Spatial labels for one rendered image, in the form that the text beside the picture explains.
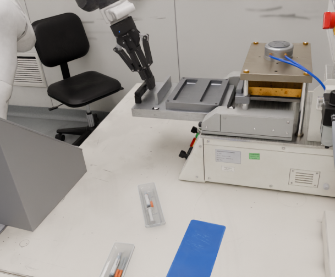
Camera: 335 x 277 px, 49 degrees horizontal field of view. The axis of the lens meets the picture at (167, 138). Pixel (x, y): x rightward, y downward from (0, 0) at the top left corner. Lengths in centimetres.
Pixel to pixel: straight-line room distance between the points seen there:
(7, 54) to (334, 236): 103
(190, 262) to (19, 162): 50
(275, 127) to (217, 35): 168
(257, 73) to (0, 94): 75
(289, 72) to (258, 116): 14
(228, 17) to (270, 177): 166
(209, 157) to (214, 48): 165
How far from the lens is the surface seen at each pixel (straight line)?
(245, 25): 260
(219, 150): 108
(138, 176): 123
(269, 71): 101
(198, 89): 120
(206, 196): 112
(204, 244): 99
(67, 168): 120
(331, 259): 94
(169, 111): 113
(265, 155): 107
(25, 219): 111
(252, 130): 104
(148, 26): 276
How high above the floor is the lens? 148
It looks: 31 degrees down
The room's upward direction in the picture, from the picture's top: 5 degrees counter-clockwise
